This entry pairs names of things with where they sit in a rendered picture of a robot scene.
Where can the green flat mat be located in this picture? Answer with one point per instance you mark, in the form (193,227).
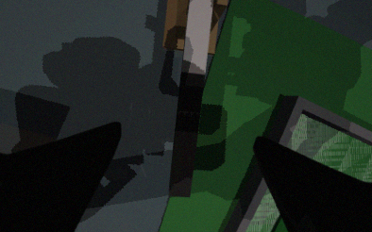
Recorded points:
(264,53)

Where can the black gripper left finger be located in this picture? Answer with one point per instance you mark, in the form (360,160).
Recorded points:
(47,188)

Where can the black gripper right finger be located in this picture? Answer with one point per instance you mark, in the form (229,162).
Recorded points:
(310,196)

